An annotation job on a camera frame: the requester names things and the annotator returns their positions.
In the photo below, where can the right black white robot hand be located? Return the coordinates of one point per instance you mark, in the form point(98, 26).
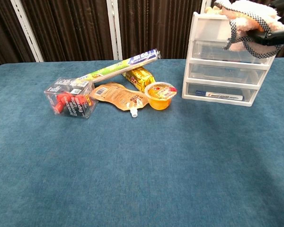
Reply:
point(272, 37)

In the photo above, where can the white knitted cloth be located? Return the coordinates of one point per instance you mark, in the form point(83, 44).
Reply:
point(248, 19)

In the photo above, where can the white plastic drawer unit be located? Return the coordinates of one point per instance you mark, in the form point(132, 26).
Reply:
point(222, 73)

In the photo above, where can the blue whiteboard marker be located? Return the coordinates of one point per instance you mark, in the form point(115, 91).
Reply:
point(222, 95)

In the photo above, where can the orange jelly cup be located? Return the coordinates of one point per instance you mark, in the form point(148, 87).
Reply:
point(159, 97)

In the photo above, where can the gold snack package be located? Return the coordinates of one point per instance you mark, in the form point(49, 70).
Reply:
point(139, 78)

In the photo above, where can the cling film roll box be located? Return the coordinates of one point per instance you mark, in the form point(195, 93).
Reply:
point(118, 66)

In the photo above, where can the orange spout pouch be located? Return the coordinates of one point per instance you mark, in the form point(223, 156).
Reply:
point(116, 94)

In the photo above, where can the blue table mat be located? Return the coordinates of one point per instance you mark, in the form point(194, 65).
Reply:
point(132, 165)

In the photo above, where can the dark brown curtain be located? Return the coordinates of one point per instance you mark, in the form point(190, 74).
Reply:
point(73, 28)

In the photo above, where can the clear coffee capsule box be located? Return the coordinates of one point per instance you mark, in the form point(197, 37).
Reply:
point(71, 99)

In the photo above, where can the white frame post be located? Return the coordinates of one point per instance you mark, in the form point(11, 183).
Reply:
point(27, 30)
point(205, 6)
point(114, 29)

